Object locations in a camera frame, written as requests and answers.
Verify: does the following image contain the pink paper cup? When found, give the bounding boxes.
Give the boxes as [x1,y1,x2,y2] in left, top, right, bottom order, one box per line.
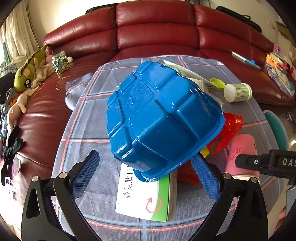
[225,133,260,182]

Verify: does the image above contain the red snack bag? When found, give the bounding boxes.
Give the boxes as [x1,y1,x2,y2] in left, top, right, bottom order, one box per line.
[178,113,244,185]

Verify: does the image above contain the white jar green label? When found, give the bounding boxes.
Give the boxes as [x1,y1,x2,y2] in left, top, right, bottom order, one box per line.
[223,83,252,103]

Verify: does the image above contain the green white medicine box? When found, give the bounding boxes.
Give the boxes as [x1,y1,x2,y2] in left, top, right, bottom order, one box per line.
[115,164,178,222]

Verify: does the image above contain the lime green lid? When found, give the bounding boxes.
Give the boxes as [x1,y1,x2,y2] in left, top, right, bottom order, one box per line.
[209,78,226,91]

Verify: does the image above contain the blue plastic tray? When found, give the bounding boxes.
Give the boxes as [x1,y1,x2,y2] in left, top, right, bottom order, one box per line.
[106,61,225,182]

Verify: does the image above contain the teal trash bin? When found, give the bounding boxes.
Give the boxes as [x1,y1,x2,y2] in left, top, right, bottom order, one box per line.
[263,110,289,151]

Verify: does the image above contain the thin blue book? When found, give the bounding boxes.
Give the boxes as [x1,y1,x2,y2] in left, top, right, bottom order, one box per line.
[232,52,260,69]

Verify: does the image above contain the grey plaid cloth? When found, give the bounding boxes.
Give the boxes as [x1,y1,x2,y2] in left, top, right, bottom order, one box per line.
[52,55,285,240]

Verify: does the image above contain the green plush toy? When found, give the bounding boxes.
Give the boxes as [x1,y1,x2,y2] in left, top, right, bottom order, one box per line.
[14,45,47,92]

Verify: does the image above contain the beige plush toy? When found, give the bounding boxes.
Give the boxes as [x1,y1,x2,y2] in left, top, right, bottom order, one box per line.
[6,54,73,126]

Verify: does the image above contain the red leather sofa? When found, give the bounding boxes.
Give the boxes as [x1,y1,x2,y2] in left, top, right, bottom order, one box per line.
[15,1,295,185]

